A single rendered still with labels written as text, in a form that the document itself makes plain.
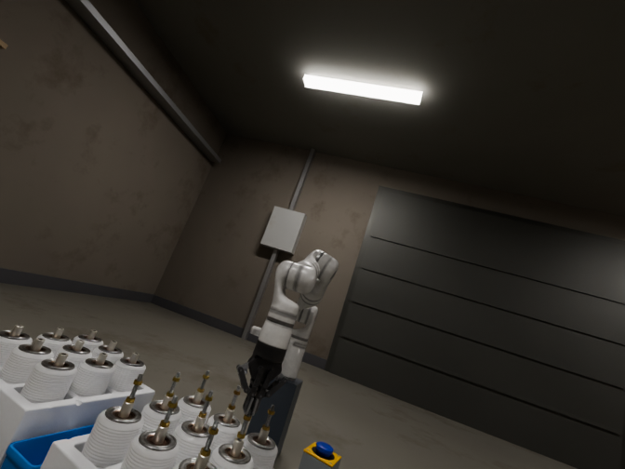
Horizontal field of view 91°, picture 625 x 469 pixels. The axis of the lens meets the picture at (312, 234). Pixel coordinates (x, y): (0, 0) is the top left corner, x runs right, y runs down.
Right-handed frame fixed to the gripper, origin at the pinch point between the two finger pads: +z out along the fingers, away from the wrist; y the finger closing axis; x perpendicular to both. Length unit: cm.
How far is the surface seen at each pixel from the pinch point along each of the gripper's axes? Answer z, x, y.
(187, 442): 11.5, 4.4, -10.0
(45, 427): 23, 26, -40
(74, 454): 17.5, 6.3, -30.3
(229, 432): 11.2, 11.8, 1.1
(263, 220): -127, 365, 60
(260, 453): 11.1, 3.3, 7.6
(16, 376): 16, 36, -52
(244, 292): -19, 358, 69
